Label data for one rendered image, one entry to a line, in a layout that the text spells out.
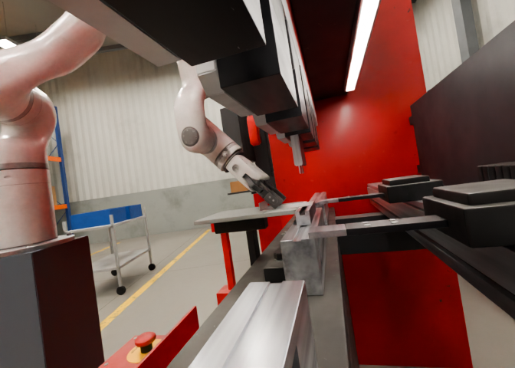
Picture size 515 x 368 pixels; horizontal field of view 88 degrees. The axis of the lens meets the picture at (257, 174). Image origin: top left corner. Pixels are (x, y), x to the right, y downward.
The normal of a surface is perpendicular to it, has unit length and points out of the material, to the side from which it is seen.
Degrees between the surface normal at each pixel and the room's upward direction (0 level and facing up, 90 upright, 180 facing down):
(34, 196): 90
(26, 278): 90
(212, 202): 90
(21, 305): 90
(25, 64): 81
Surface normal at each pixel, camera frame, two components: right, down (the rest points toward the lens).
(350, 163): -0.26, 0.01
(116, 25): 0.14, 0.99
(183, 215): -0.02, -0.03
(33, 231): 0.80, -0.14
